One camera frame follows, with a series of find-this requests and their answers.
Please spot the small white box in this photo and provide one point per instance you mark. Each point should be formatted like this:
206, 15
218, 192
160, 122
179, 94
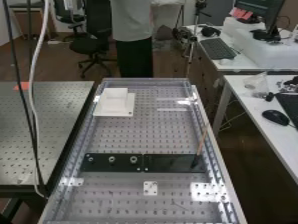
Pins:
114, 101

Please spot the thin wooden stick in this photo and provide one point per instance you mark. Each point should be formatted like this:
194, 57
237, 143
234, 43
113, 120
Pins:
201, 141

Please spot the black plate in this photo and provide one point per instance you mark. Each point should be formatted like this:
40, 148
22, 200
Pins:
170, 163

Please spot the small white square plate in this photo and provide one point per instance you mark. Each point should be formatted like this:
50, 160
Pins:
150, 188

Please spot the white desk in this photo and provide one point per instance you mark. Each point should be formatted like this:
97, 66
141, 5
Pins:
257, 110
247, 65

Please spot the black office chair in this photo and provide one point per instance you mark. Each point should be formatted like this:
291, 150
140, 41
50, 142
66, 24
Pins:
90, 43

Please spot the black tripod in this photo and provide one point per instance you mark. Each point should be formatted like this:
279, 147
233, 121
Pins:
191, 36

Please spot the person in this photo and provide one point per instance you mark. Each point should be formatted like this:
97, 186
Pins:
130, 30

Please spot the clear plastic bag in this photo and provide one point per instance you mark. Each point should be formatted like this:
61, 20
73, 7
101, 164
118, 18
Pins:
257, 85

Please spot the black headphones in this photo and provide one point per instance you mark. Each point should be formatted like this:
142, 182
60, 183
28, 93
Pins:
210, 31

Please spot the clear box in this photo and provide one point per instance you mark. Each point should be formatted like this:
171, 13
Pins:
146, 206

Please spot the black computer mouse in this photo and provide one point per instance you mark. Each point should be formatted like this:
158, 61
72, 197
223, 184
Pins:
275, 117

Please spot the white foam box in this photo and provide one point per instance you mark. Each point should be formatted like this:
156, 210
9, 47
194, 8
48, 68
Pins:
270, 50

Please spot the black computer screen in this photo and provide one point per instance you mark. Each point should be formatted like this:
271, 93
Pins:
261, 10

